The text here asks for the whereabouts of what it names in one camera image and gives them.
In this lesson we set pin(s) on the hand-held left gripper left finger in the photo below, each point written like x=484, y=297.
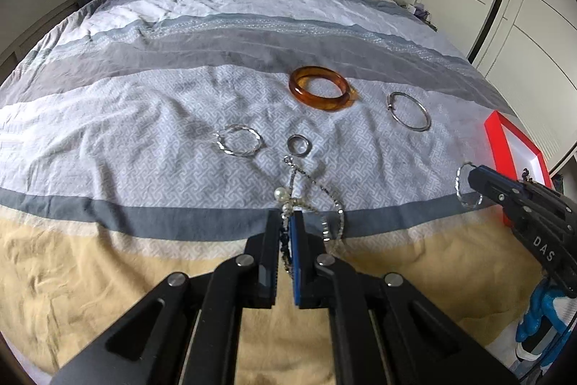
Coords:
x=270, y=245

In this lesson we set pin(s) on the dark beaded jewelry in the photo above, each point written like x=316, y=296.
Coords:
x=526, y=174

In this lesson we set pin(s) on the red jewelry box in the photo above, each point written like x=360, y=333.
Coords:
x=498, y=141

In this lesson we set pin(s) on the thin silver bangle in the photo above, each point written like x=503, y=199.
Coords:
x=408, y=125

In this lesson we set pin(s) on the person's right hand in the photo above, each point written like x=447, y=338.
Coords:
x=538, y=317

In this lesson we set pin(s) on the small nightstand clutter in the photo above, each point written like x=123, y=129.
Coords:
x=422, y=13

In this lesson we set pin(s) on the striped grey and yellow blanket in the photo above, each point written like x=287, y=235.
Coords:
x=180, y=96

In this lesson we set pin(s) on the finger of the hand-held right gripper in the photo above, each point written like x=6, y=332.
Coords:
x=556, y=202
x=489, y=182

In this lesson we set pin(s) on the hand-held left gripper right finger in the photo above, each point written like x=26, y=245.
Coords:
x=295, y=258

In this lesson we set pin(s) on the amber resin bangle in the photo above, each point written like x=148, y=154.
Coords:
x=315, y=101

